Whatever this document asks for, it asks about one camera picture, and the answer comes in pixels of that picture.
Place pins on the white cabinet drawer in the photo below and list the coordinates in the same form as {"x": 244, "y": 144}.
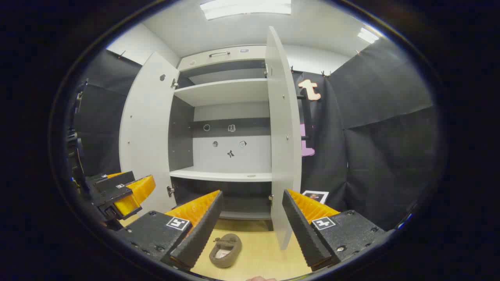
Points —
{"x": 234, "y": 58}

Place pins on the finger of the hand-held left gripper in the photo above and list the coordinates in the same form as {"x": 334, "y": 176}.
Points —
{"x": 138, "y": 191}
{"x": 117, "y": 181}

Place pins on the white shoe cabinet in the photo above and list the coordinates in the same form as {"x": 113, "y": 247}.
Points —
{"x": 222, "y": 91}

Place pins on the brown suede shoe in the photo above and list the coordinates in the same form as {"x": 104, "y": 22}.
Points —
{"x": 226, "y": 249}

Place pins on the large ceiling light panel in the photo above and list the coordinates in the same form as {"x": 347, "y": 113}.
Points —
{"x": 246, "y": 8}

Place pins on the small ceiling light panel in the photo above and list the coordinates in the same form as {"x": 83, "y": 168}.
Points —
{"x": 368, "y": 36}

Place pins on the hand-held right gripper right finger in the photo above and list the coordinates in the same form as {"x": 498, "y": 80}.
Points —
{"x": 306, "y": 234}

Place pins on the white picture cover book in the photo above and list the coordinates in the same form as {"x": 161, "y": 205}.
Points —
{"x": 315, "y": 196}

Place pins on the white shoe cabinet door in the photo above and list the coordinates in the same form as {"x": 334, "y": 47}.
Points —
{"x": 146, "y": 128}
{"x": 283, "y": 128}

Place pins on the black backdrop cloth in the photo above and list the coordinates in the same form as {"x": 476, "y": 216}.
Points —
{"x": 390, "y": 156}

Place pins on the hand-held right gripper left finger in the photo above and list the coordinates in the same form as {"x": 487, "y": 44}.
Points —
{"x": 195, "y": 234}

